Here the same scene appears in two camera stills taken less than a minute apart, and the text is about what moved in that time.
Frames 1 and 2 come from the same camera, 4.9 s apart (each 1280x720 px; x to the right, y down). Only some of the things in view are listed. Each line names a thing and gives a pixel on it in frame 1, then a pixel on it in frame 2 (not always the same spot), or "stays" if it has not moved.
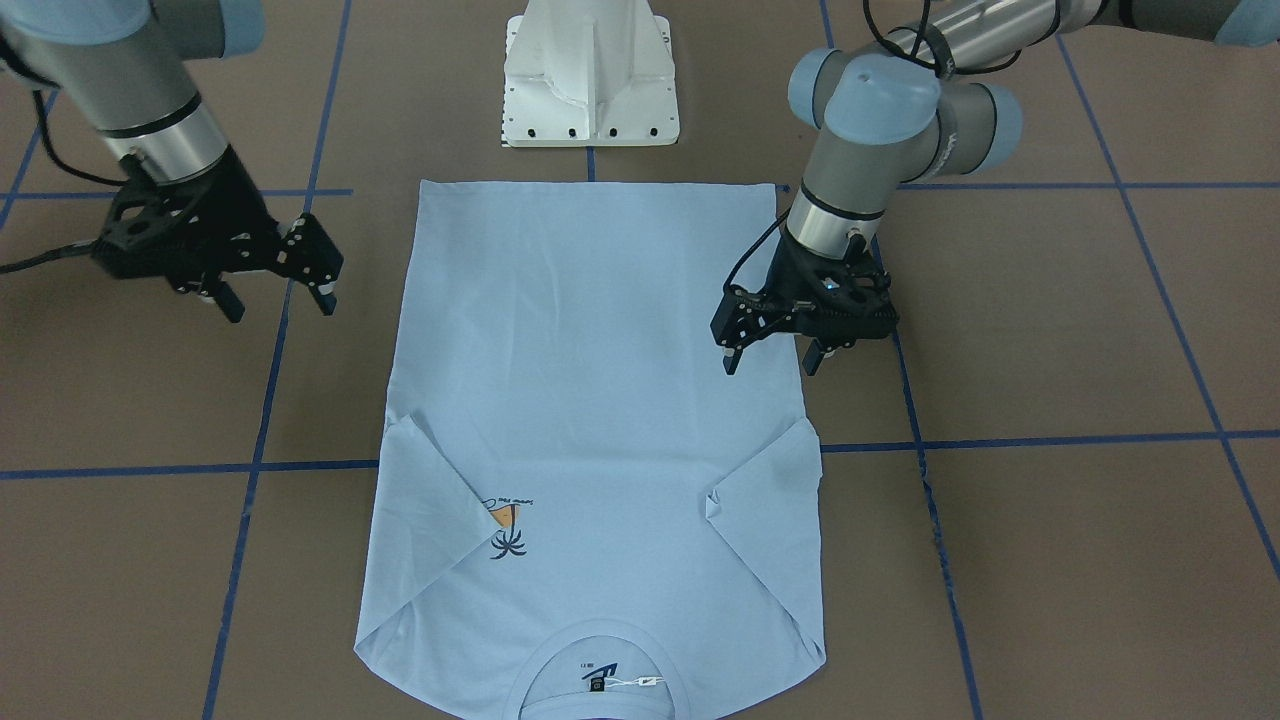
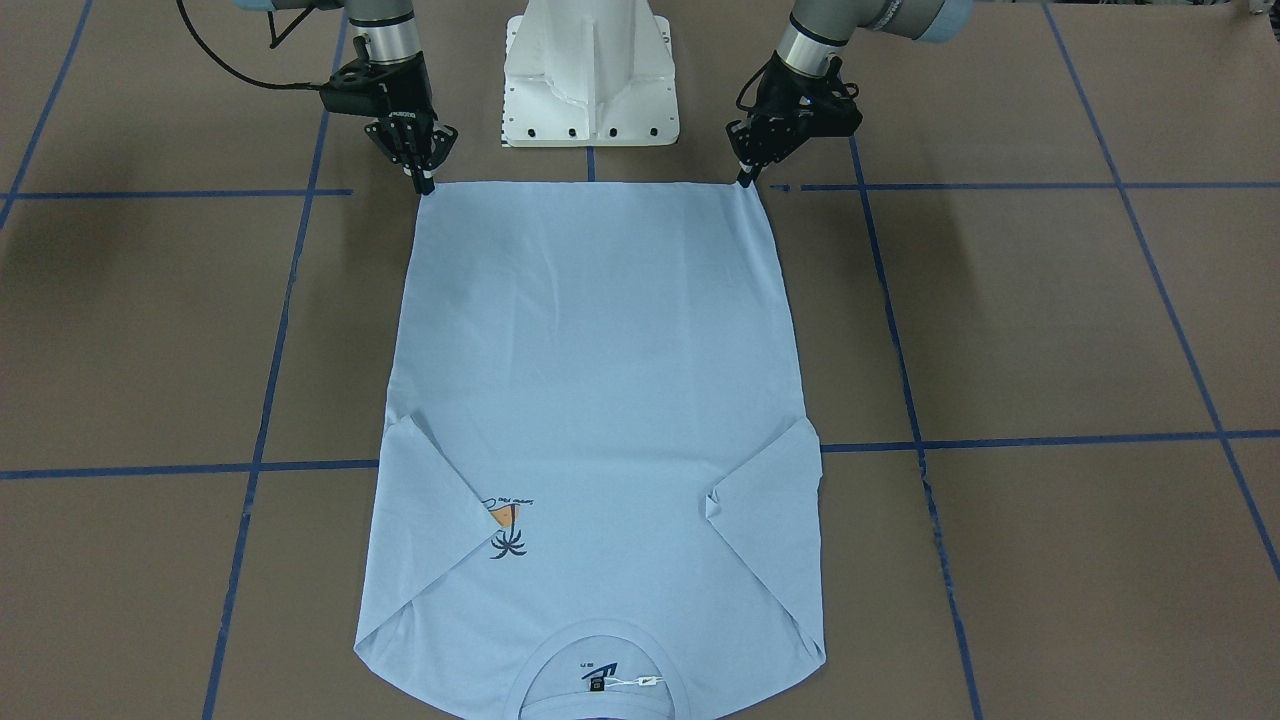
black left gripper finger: [325, 296] → [423, 185]
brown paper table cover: [1052, 493] stays
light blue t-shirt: [580, 514] stays
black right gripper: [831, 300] → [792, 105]
